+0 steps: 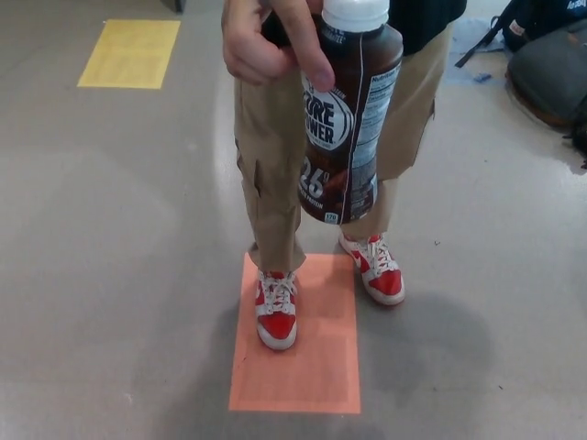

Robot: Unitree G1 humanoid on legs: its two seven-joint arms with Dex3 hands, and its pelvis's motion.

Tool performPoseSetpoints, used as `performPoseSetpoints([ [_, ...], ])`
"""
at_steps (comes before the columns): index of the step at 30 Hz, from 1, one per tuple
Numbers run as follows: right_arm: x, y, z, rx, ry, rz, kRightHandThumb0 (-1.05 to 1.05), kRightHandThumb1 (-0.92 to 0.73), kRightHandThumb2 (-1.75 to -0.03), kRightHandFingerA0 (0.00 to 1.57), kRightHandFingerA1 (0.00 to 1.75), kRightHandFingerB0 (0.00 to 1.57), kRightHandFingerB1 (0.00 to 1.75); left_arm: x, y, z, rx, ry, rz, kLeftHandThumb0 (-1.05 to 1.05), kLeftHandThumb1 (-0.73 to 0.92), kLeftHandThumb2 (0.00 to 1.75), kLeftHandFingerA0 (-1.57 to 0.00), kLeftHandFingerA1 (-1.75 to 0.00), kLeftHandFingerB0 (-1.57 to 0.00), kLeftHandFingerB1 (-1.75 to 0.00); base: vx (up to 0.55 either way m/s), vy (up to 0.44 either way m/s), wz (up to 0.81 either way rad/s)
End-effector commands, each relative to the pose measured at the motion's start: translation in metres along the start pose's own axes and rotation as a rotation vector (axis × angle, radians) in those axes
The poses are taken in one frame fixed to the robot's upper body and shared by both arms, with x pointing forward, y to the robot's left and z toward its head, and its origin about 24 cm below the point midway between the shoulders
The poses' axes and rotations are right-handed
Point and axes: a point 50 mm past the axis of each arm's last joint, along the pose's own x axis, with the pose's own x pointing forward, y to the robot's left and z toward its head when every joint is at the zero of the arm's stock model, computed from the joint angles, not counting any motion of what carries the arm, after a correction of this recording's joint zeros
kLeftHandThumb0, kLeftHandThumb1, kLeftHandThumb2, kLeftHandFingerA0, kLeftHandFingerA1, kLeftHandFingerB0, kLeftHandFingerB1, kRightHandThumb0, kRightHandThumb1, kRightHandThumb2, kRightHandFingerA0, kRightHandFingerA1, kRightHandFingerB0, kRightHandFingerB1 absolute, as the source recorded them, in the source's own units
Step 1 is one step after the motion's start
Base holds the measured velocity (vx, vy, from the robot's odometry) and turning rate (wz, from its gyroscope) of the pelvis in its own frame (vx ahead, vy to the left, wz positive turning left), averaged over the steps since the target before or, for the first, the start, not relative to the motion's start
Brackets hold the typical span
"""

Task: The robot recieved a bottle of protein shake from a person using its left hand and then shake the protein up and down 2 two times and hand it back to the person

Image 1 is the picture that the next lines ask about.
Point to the person's red white sneaker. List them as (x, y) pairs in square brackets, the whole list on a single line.
[(380, 275), (276, 316)]

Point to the orange paper sheet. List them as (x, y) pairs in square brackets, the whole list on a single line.
[(312, 366)]

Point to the person's right hand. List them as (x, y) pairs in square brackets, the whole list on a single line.
[(245, 41)]

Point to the yellow paper sheet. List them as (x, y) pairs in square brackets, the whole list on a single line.
[(128, 55)]

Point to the person's right red white sneaker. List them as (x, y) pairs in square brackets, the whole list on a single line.
[(276, 316)]

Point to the khaki cargo trousers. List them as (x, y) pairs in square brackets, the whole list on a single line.
[(270, 160)]

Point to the person's left red white sneaker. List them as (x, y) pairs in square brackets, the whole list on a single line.
[(380, 275)]

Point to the black shirt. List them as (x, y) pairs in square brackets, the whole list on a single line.
[(422, 23)]

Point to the brown protein shake bottle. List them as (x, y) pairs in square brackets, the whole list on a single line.
[(339, 114)]

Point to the blue tape scrap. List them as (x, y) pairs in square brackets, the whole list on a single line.
[(482, 77)]

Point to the black backpack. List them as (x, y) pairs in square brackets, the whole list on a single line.
[(532, 27)]

